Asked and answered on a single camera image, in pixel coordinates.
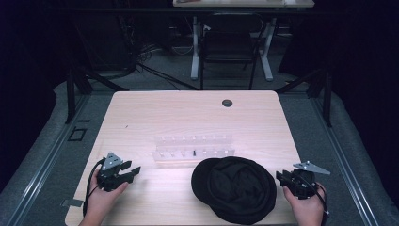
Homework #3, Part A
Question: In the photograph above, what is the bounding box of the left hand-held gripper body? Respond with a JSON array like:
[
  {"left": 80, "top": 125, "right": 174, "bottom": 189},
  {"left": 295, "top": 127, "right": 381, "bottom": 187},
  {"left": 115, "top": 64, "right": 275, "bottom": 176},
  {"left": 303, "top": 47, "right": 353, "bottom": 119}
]
[{"left": 96, "top": 152, "right": 134, "bottom": 193}]

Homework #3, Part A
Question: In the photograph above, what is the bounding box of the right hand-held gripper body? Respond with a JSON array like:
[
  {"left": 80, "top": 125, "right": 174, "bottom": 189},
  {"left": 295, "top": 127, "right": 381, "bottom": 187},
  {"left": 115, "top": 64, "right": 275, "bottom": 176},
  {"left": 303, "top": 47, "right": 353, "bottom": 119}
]
[{"left": 281, "top": 160, "right": 331, "bottom": 201}]

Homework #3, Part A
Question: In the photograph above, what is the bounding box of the person's left hand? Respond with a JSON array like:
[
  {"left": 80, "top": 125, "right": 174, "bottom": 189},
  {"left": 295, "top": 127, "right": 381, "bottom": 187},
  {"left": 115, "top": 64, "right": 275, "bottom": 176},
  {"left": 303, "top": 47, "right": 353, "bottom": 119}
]
[{"left": 82, "top": 181, "right": 130, "bottom": 226}]

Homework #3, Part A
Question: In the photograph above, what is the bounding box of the person's right hand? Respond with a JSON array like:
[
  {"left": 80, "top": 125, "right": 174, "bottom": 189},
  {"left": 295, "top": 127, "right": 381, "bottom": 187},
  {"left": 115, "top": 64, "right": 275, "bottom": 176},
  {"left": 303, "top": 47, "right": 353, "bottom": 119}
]
[{"left": 282, "top": 182, "right": 327, "bottom": 226}]

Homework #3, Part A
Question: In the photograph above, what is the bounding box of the grey tape strip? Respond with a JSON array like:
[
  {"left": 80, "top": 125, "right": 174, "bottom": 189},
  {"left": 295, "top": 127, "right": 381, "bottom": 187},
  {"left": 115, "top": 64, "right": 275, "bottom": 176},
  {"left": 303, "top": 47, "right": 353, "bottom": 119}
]
[{"left": 60, "top": 198, "right": 85, "bottom": 208}]

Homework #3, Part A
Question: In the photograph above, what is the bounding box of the black hat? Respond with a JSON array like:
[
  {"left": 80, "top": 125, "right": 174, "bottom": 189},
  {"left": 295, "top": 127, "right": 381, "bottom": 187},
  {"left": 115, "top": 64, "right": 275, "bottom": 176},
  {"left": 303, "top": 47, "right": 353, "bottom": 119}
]
[{"left": 190, "top": 155, "right": 278, "bottom": 226}]

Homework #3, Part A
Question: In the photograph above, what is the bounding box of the clear acrylic rack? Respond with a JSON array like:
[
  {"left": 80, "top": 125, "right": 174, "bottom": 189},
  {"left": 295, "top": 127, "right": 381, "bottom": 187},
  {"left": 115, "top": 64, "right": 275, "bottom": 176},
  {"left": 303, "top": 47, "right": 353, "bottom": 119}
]
[{"left": 152, "top": 134, "right": 236, "bottom": 165}]

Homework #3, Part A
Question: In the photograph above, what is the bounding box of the black metal stand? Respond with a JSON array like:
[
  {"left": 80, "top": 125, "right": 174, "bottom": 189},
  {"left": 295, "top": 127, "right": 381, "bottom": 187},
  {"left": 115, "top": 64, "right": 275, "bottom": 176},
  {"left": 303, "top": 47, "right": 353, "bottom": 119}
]
[
  {"left": 64, "top": 65, "right": 130, "bottom": 125},
  {"left": 275, "top": 66, "right": 334, "bottom": 128}
]

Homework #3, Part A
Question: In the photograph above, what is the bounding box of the black chair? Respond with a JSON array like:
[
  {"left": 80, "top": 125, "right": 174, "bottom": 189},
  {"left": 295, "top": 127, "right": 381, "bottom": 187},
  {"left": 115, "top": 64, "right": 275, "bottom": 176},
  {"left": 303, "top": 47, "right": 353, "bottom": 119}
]
[{"left": 199, "top": 11, "right": 265, "bottom": 91}]

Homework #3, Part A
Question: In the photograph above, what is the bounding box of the white-legged desk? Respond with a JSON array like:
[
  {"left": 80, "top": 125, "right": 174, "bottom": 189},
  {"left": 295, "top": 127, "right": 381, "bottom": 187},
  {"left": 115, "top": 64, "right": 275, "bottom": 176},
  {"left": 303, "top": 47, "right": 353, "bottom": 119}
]
[{"left": 172, "top": 0, "right": 315, "bottom": 83}]

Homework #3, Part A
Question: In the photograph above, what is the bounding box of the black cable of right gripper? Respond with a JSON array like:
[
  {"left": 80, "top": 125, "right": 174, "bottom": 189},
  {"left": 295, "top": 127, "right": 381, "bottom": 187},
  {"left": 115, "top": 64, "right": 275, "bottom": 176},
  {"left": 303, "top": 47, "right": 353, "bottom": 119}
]
[{"left": 297, "top": 172, "right": 331, "bottom": 222}]

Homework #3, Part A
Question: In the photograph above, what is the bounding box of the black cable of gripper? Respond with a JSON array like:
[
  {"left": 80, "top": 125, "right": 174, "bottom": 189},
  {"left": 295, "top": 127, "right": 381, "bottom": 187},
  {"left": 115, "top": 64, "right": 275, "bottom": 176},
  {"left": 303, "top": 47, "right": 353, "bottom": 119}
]
[
  {"left": 82, "top": 157, "right": 107, "bottom": 218},
  {"left": 297, "top": 172, "right": 331, "bottom": 222}
]

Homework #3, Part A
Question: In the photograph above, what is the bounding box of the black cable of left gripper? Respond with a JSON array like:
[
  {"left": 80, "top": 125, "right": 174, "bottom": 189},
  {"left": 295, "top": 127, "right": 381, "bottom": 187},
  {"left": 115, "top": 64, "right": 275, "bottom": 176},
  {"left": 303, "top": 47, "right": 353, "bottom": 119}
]
[{"left": 82, "top": 157, "right": 107, "bottom": 218}]

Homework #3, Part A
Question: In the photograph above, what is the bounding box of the aluminium floor rail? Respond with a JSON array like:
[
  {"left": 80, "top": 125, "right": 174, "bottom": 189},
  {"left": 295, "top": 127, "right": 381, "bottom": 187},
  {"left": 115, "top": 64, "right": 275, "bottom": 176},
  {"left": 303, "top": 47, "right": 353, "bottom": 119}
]
[
  {"left": 310, "top": 96, "right": 381, "bottom": 226},
  {"left": 5, "top": 93, "right": 92, "bottom": 226}
]

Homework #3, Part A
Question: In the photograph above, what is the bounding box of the bundle of floor cables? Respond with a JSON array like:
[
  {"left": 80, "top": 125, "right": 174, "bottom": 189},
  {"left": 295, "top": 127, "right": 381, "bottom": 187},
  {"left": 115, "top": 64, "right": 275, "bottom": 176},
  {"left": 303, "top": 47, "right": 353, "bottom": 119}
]
[{"left": 119, "top": 12, "right": 201, "bottom": 92}]

